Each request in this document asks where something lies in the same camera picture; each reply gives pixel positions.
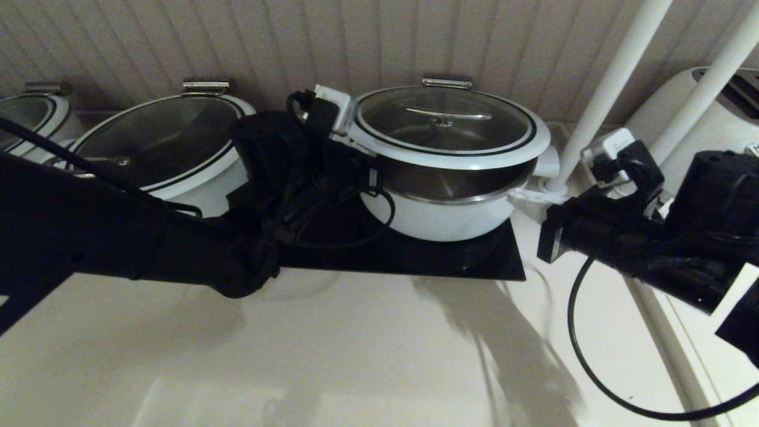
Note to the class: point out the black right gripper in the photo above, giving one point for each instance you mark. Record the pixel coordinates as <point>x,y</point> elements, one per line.
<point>593,228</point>

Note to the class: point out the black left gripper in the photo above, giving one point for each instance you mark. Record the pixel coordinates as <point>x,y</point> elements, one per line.
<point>347,175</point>

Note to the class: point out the glass lid with white rim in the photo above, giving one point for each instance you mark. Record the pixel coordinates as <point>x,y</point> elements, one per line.
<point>445,139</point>
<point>24,115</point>
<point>166,130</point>

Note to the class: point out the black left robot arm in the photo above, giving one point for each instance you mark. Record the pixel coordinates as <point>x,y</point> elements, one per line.
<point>89,237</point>

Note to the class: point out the white pot with steel insert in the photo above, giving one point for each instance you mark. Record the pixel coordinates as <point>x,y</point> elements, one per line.
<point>450,220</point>
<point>74,127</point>
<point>210,198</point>

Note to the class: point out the large black induction cooktop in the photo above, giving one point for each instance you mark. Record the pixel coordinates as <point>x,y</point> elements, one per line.
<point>445,267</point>

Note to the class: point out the white slanted pole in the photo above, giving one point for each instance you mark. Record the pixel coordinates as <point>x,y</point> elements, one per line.
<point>711,77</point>
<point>616,71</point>

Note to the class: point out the white toaster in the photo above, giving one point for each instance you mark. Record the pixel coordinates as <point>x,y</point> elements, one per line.
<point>741,127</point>

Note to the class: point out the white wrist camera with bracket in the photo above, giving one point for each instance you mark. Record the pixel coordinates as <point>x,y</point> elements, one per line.
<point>333,107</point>
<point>608,151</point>

